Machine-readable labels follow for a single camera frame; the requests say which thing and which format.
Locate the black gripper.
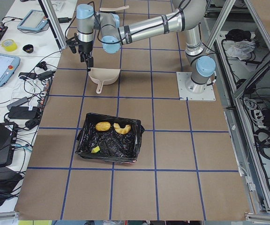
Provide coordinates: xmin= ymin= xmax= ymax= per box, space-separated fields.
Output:
xmin=78 ymin=40 xmax=94 ymax=70

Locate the beige plastic dustpan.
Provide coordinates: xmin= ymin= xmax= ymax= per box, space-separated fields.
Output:
xmin=89 ymin=67 xmax=120 ymax=94

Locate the beige hand brush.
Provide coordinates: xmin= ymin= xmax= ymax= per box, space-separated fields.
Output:
xmin=99 ymin=5 xmax=129 ymax=13

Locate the brown potato-like lump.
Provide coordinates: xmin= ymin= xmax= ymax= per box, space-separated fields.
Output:
xmin=95 ymin=121 xmax=111 ymax=132

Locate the yellow sponge piece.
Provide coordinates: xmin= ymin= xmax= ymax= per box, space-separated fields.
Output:
xmin=91 ymin=146 xmax=100 ymax=154

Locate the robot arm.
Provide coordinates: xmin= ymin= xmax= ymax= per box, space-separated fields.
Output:
xmin=74 ymin=0 xmax=216 ymax=93

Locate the black lined trash bin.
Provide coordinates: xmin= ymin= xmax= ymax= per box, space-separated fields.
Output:
xmin=75 ymin=112 xmax=145 ymax=164

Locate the small black bowl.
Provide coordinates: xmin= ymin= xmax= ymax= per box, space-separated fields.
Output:
xmin=22 ymin=44 xmax=34 ymax=53

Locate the teach pendant far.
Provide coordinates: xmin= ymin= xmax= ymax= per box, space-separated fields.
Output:
xmin=17 ymin=9 xmax=48 ymax=33

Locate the teach pendant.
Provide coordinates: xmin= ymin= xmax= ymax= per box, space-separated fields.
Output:
xmin=17 ymin=9 xmax=48 ymax=33
xmin=0 ymin=53 xmax=21 ymax=87

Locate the yellow tape roll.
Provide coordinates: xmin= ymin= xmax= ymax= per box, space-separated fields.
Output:
xmin=1 ymin=39 xmax=17 ymax=52

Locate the teach pendant near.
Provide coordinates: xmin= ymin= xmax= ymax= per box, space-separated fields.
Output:
xmin=0 ymin=53 xmax=21 ymax=87

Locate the black power adapter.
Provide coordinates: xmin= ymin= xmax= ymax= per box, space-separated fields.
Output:
xmin=8 ymin=106 xmax=40 ymax=120

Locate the white crumpled cloth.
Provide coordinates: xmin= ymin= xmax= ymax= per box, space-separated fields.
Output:
xmin=226 ymin=40 xmax=256 ymax=60

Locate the aluminium frame post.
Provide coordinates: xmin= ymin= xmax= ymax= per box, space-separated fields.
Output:
xmin=38 ymin=0 xmax=66 ymax=51

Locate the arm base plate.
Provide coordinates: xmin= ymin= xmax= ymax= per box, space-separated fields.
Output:
xmin=176 ymin=72 xmax=216 ymax=102

